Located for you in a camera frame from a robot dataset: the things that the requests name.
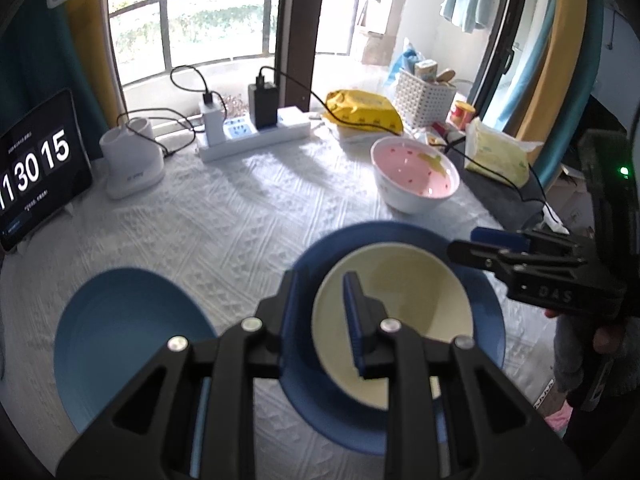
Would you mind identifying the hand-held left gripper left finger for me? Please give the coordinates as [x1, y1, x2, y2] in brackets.
[55, 267, 312, 480]

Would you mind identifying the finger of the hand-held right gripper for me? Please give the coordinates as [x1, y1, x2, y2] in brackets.
[447, 239, 589, 282]
[470, 226, 588, 261]

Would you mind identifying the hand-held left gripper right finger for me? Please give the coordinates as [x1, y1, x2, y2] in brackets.
[342, 271, 583, 480]

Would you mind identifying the cream bowl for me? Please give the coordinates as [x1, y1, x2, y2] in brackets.
[311, 242, 474, 408]

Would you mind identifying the blue ribbed plate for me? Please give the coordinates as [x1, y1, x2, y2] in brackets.
[278, 222, 507, 454]

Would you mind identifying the blue bowl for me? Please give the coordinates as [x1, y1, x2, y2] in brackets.
[53, 267, 221, 436]

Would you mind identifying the person's right hand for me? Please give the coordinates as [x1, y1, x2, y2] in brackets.
[544, 307, 635, 361]

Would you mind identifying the dark grey cloth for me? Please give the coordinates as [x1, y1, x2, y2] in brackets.
[457, 160, 547, 232]

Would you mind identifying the pale yellow tissue pack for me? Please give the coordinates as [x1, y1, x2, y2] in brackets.
[465, 117, 543, 188]

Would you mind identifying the pink strawberry bowl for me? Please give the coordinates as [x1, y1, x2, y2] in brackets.
[370, 136, 461, 215]

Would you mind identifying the white textured tablecloth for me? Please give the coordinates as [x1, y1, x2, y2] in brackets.
[0, 137, 566, 480]

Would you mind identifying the red can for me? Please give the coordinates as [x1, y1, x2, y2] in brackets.
[449, 101, 476, 131]

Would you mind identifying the white perforated basket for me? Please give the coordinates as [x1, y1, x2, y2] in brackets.
[395, 67, 458, 128]

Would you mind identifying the yellow curtain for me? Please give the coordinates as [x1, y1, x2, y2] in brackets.
[520, 0, 591, 186]

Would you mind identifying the white power strip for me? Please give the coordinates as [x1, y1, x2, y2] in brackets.
[196, 106, 312, 163]

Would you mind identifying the yellow packet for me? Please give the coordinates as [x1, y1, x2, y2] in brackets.
[322, 89, 403, 136]

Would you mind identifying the blue plastic bag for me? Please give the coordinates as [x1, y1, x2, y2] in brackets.
[387, 40, 426, 86]

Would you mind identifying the white charger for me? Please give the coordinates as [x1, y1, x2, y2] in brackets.
[199, 92, 226, 146]

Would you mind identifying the black charger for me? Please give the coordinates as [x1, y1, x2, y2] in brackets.
[248, 76, 278, 130]

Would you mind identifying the white charging holder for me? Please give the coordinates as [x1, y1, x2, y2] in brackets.
[99, 116, 166, 200]

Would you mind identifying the tablet with clock display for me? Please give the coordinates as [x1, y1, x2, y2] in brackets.
[0, 87, 93, 253]

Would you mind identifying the teal curtain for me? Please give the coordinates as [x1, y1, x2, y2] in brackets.
[0, 5, 96, 161]

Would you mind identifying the black cable of white holder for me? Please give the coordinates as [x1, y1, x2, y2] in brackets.
[117, 110, 201, 157]

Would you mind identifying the black cable of white charger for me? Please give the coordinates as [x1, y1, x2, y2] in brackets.
[170, 65, 216, 98]

